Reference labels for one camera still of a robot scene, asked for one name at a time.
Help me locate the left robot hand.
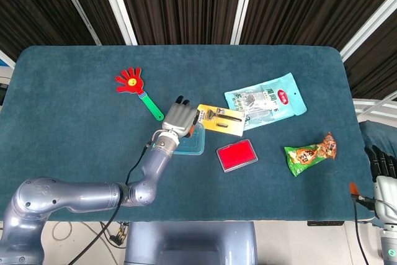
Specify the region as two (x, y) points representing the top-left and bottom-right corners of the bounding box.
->
(161, 96), (200, 138)

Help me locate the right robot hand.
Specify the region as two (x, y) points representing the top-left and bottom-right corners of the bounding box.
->
(349, 145), (397, 228)

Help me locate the blue plastic tray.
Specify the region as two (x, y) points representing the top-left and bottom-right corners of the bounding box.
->
(173, 122), (206, 155)

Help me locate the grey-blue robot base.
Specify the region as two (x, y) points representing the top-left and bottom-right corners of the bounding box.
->
(123, 221), (259, 265)

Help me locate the razor on yellow card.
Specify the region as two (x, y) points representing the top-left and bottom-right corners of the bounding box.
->
(195, 104), (246, 137)

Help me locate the red hand clapper toy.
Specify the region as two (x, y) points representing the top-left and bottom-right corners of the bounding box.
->
(115, 66), (165, 122)

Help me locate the red ink pad case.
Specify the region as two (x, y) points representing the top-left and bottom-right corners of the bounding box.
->
(216, 138), (259, 173)

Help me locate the green snack bag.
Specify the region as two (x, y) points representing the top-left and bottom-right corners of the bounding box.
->
(284, 132), (338, 177)

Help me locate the light blue wipes bag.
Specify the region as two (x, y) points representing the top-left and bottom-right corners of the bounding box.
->
(224, 72), (308, 132)

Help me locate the teal table cloth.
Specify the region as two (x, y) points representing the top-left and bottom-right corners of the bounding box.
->
(0, 44), (376, 223)

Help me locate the black plug adapter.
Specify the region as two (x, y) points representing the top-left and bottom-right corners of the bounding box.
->
(109, 223), (128, 246)

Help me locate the black device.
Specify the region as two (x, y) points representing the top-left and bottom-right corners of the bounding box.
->
(0, 82), (9, 106)

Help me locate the white and blue board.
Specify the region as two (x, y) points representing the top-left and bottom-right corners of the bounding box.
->
(0, 49), (16, 70)

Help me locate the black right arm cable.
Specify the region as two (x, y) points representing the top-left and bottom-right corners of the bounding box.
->
(350, 195), (372, 265)

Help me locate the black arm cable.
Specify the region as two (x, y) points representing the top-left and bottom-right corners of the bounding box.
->
(68, 141), (153, 265)
(350, 195), (372, 265)

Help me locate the black table bracket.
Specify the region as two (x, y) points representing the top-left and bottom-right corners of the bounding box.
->
(306, 220), (344, 227)

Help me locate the white metal frame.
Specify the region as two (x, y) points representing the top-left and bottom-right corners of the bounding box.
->
(352, 91), (397, 123)

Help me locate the white partition post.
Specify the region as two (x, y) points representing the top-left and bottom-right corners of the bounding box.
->
(51, 0), (102, 46)
(230, 0), (262, 45)
(95, 0), (138, 46)
(339, 0), (397, 63)

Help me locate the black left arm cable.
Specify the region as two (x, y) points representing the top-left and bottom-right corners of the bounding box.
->
(68, 141), (153, 265)

